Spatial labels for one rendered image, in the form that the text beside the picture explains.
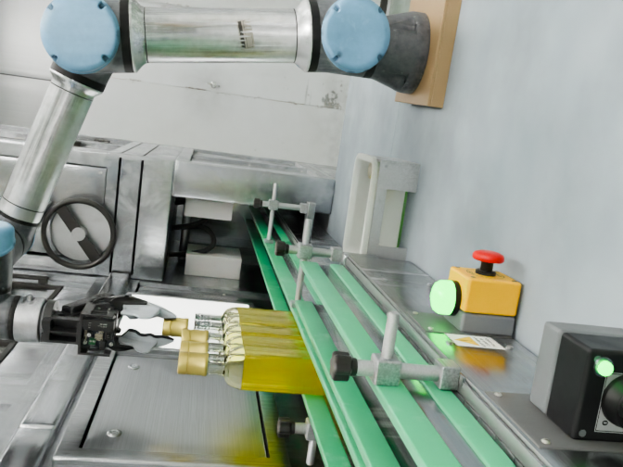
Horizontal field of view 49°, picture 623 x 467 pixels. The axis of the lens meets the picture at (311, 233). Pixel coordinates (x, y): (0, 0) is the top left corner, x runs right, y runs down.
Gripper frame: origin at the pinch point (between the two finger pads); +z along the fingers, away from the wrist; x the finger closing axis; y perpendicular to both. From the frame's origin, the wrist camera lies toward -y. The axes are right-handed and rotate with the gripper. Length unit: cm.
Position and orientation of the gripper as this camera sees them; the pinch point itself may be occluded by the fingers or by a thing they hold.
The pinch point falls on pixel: (168, 326)
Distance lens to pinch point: 124.3
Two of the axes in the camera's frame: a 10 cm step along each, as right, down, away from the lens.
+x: 1.4, -9.7, -1.9
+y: 1.3, 2.1, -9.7
